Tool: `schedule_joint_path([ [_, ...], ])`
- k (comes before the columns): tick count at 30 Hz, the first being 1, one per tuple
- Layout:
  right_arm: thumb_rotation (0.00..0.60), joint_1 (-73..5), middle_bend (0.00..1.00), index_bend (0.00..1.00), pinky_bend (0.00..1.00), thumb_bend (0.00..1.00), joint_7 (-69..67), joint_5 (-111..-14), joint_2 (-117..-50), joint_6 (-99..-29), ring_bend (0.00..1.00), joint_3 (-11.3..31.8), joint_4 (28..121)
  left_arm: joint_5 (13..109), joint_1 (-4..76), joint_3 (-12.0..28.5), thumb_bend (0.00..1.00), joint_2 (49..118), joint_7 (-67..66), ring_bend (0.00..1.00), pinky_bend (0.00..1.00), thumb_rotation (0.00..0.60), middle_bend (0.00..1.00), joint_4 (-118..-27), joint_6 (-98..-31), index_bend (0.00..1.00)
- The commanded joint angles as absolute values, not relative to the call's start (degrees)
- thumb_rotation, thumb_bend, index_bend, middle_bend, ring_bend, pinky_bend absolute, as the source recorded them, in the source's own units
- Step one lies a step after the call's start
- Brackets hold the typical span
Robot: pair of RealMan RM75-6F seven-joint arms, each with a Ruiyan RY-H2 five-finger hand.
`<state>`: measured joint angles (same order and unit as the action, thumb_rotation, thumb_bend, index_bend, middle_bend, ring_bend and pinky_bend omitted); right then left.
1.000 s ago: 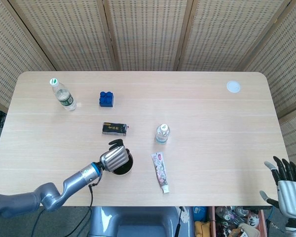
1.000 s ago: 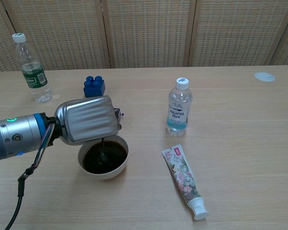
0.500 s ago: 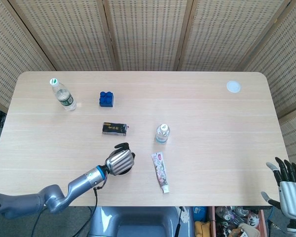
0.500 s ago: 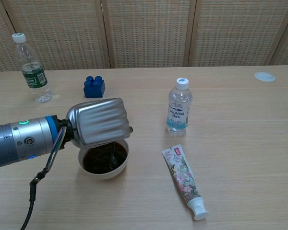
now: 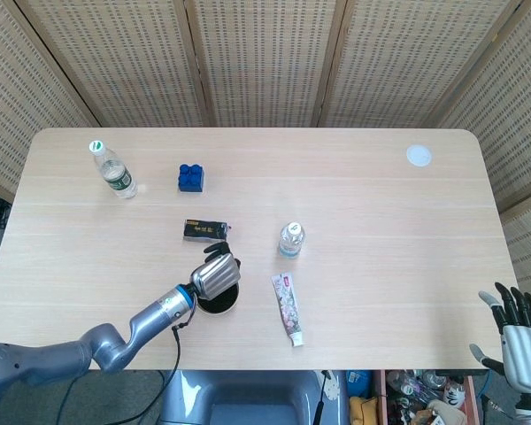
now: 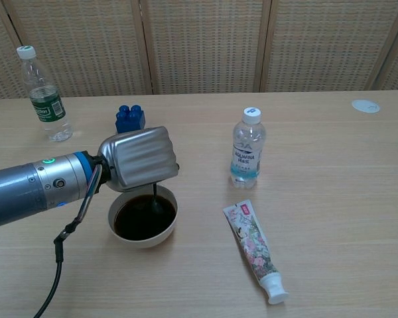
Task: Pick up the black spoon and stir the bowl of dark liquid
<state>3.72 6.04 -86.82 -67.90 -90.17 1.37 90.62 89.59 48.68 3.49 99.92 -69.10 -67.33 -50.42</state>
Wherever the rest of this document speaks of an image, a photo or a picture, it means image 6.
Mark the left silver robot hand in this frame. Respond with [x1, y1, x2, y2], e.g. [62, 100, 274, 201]
[98, 126, 180, 193]

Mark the black plastic spoon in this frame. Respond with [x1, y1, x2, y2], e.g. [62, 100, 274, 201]
[150, 182, 166, 217]

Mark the white bowl of dark liquid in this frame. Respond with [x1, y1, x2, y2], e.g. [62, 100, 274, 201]
[107, 185, 179, 249]

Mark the blue toy building block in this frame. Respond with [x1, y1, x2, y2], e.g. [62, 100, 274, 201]
[115, 104, 147, 135]

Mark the blue label water bottle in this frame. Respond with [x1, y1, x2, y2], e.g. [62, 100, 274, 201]
[231, 106, 267, 189]

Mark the green label water bottle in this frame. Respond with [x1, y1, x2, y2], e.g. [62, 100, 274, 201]
[16, 45, 74, 142]

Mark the bamboo folding screen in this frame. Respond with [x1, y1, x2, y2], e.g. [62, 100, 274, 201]
[0, 0, 398, 103]

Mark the floral toothpaste tube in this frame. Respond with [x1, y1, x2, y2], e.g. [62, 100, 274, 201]
[222, 199, 289, 305]

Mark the white round desk grommet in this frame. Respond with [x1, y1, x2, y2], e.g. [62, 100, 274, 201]
[352, 99, 381, 114]

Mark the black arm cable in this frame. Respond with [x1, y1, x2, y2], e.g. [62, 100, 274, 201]
[33, 164, 104, 318]

